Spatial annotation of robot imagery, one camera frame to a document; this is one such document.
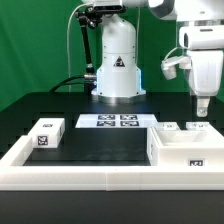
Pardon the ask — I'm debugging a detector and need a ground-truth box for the white cabinet door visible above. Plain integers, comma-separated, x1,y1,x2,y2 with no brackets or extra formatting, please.
156,122,179,131
186,122,209,130

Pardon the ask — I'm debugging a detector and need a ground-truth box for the white cabinet body box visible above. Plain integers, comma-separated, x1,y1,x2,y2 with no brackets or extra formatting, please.
147,126,224,167

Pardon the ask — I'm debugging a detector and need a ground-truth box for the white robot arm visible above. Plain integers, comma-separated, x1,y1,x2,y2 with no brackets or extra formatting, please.
82,0,224,117

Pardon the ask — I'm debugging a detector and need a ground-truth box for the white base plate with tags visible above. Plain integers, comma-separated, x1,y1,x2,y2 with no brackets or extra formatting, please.
75,114,157,128

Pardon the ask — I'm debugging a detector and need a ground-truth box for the white cable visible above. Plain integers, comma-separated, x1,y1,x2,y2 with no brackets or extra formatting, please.
66,3,88,93

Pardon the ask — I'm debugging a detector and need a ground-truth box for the black cable bundle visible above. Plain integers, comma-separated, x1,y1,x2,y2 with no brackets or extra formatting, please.
49,75,98,93

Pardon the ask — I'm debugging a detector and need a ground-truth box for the white cabinet top block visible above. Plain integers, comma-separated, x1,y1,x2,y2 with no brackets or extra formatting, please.
28,118,65,148

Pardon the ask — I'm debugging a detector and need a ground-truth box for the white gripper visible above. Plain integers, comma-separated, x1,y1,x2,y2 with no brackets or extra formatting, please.
179,25,224,117

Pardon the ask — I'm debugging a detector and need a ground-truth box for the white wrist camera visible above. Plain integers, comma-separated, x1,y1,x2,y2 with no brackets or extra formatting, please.
161,56,191,80

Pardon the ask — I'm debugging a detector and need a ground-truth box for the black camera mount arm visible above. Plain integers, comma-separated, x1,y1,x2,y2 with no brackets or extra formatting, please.
75,4,125,76

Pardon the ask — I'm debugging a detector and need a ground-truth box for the white U-shaped obstacle wall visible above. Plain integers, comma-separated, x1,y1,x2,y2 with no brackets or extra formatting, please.
0,136,224,191

